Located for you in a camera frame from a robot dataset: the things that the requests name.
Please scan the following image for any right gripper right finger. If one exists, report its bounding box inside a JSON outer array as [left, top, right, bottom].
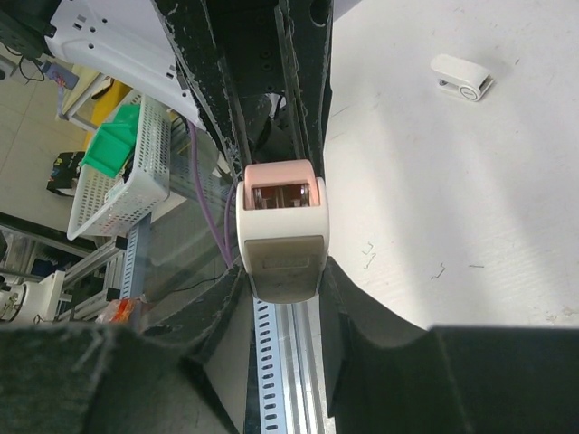
[[319, 259, 578, 433]]

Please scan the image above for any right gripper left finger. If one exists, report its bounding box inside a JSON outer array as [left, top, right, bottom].
[[1, 265, 247, 433]]

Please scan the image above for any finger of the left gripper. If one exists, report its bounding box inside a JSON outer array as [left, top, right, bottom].
[[275, 1, 334, 176], [153, 1, 251, 170]]

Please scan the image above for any white mini stapler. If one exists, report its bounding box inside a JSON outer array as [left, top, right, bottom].
[[430, 54, 495, 102]]

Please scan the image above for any pink mini stapler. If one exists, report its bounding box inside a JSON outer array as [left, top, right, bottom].
[[236, 159, 329, 304]]

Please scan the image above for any green plastic bin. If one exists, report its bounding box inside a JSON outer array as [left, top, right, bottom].
[[81, 104, 140, 178]]

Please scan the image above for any white perforated basket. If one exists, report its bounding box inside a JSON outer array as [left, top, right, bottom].
[[67, 90, 196, 240]]

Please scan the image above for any aluminium mounting rail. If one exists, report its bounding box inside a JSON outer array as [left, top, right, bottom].
[[244, 297, 336, 433]]

